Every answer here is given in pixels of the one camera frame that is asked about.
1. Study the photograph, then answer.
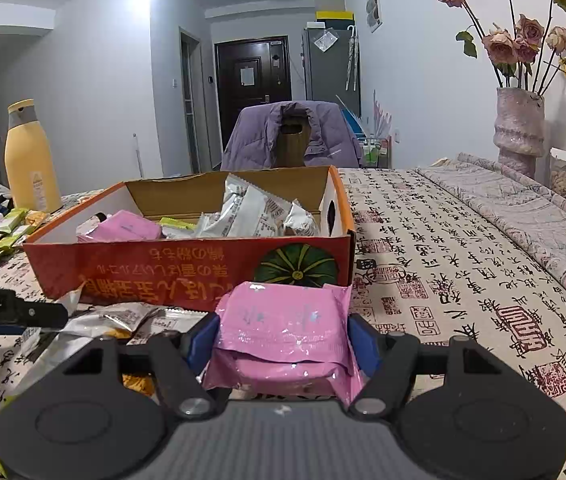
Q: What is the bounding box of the white mop stick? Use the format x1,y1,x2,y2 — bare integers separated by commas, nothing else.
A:
132,132,145,179

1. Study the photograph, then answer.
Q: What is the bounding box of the purple puffer jacket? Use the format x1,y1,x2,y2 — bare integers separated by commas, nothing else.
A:
220,101,364,172

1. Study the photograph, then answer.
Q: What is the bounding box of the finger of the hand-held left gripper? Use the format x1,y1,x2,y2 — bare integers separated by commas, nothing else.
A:
13,297,70,329

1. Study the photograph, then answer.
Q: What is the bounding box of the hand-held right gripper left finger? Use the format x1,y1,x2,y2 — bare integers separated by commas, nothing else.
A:
60,313,232,422

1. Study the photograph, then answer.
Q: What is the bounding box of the white folded umbrella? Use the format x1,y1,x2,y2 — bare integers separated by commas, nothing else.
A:
345,25,359,92

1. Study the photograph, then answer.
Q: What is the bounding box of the wooden chair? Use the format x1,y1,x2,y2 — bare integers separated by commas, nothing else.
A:
274,110,314,168

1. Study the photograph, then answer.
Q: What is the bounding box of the pink textured vase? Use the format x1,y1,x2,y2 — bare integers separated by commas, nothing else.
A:
493,87,547,179

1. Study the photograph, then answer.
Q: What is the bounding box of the quilted pink blanket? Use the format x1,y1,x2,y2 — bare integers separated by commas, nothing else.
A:
415,152,566,327

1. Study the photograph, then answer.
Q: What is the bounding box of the dried rose bouquet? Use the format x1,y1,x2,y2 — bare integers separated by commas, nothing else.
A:
428,0,566,120

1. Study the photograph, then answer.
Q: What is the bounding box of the yellow-green snack packet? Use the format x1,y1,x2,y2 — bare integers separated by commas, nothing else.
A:
159,217,200,239

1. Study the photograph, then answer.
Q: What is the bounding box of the clear plastic bag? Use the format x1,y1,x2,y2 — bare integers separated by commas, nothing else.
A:
313,30,339,52

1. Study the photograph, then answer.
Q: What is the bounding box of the storage trolley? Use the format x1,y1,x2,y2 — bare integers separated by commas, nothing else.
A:
360,135,394,170

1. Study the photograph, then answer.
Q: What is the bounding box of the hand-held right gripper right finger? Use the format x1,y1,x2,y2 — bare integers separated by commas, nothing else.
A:
344,313,507,422

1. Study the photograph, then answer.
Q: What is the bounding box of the pink snack packet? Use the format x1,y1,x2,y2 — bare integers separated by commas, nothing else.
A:
77,210,162,244
202,281,367,409

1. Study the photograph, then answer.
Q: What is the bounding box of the dark entrance door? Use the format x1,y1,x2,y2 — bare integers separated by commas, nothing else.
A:
214,36,292,159

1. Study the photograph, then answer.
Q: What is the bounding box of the framed wall picture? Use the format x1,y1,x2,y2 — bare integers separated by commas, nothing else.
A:
365,0,383,34

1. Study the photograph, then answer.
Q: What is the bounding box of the yellow box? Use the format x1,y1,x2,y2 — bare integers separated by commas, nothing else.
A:
316,10,354,25

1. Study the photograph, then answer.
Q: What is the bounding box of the silver snack packet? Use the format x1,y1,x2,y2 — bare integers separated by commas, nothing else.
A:
223,172,250,222
63,304,165,347
160,307,210,337
283,200,322,237
230,185,290,239

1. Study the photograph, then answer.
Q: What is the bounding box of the blue folding rack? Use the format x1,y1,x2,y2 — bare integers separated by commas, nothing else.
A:
335,95,367,137

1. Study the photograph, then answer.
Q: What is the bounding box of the yellow bottle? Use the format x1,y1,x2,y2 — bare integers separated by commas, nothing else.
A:
4,99,64,214

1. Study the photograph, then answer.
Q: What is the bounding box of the grey refrigerator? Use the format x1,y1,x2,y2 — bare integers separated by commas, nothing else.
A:
303,24,362,111

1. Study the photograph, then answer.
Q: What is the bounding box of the orange cardboard box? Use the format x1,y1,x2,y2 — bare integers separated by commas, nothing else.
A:
23,166,357,312

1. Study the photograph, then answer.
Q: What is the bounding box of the glass interior door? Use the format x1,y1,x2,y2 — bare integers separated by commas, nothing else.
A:
179,27,202,174

